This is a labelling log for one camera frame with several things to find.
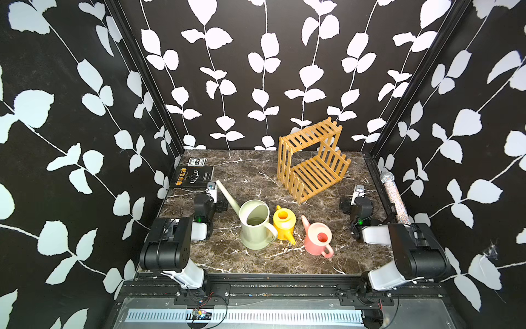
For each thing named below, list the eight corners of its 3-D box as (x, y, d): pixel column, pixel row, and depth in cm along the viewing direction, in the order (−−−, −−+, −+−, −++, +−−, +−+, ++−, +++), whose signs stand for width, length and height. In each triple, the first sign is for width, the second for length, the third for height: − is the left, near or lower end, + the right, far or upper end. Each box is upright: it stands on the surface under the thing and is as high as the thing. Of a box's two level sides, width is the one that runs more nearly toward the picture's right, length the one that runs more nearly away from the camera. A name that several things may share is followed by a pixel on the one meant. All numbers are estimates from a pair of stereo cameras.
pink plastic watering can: (303, 260, 84) (307, 250, 75) (300, 228, 93) (303, 216, 84) (327, 260, 84) (335, 251, 75) (322, 228, 93) (328, 216, 84)
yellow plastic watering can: (273, 248, 87) (274, 238, 78) (272, 217, 96) (273, 205, 87) (294, 249, 87) (298, 238, 78) (292, 217, 96) (294, 205, 87)
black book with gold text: (170, 188, 107) (169, 185, 105) (178, 169, 115) (176, 166, 113) (209, 188, 107) (208, 186, 105) (213, 169, 115) (212, 166, 114)
